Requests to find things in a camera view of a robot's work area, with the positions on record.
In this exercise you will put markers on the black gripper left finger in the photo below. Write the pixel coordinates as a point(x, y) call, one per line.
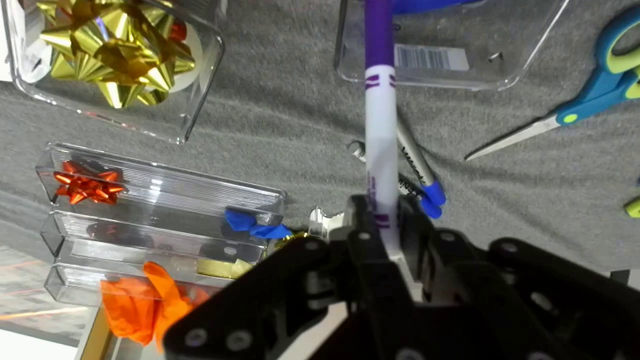
point(280, 292)

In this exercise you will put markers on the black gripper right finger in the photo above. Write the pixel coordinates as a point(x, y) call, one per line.
point(520, 301)

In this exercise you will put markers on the blue and green scissors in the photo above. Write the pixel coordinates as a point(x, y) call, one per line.
point(600, 90)

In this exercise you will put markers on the gold gift bow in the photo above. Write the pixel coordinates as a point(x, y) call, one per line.
point(112, 47)

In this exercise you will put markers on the purple and white marker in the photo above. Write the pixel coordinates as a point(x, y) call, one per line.
point(381, 133)

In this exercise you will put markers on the grey felt table cloth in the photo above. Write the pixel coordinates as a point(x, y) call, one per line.
point(287, 126)

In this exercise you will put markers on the clear plastic bow container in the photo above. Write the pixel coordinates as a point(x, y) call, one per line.
point(200, 66)

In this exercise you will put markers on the clear plastic container with barcode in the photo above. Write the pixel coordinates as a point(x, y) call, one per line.
point(481, 47)

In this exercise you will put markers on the clear compartment organizer tray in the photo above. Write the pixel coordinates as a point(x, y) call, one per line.
point(167, 200)

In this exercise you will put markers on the yellow-green plastic piece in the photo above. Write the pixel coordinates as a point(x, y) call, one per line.
point(633, 209)

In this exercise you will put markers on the small red gift bow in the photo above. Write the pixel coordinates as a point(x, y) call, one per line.
point(86, 183)

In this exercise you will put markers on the blue balloon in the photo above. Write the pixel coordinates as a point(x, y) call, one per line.
point(250, 223)

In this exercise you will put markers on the orange balloon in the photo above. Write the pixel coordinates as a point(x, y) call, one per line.
point(142, 307)

